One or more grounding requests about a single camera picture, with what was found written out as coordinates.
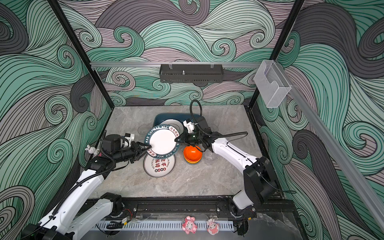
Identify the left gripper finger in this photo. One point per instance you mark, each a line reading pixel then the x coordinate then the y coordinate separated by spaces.
pixel 141 157
pixel 144 146

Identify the clear glass left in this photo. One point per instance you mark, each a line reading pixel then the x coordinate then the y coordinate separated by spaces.
pixel 144 129

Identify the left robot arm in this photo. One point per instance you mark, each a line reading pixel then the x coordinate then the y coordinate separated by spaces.
pixel 62 222

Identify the teal plastic bin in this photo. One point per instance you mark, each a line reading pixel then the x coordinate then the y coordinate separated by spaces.
pixel 176 116

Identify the white slotted cable duct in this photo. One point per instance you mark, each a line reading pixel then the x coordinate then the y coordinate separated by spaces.
pixel 163 226

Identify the yellow middle bowl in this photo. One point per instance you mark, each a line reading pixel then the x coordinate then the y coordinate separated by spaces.
pixel 193 161

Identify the white rabbit figurine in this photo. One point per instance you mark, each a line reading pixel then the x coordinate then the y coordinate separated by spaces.
pixel 92 150

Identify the teal rim lettered plate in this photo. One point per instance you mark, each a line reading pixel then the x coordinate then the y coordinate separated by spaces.
pixel 161 138

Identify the aluminium rail back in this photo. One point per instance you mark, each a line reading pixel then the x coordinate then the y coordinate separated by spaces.
pixel 137 64

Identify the aluminium rail right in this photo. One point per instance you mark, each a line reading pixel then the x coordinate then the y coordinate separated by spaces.
pixel 365 191

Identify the aluminium rail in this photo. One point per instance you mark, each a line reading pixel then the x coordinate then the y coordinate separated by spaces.
pixel 365 191
pixel 137 64

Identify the clear glass near bowls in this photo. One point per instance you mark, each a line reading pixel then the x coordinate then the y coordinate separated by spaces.
pixel 209 156

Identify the pink white doll toy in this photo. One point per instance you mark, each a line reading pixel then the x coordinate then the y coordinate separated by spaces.
pixel 212 227

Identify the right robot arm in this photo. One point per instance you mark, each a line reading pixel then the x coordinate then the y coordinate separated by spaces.
pixel 260 179

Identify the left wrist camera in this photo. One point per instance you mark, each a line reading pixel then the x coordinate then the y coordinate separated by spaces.
pixel 127 139

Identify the white plate teal line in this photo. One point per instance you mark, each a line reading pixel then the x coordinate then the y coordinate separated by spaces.
pixel 174 123

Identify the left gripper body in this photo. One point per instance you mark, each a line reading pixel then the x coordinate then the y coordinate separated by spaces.
pixel 127 154

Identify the clear acrylic wall holder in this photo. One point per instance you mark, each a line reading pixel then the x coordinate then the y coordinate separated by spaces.
pixel 272 83

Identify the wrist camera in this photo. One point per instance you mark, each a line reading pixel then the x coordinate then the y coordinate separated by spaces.
pixel 127 139
pixel 190 126

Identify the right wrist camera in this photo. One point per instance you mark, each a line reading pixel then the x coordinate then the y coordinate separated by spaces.
pixel 190 126

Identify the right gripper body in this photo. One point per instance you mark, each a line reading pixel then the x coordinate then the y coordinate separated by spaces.
pixel 193 138

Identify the orange top bowl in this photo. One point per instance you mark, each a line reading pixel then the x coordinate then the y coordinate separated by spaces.
pixel 192 153

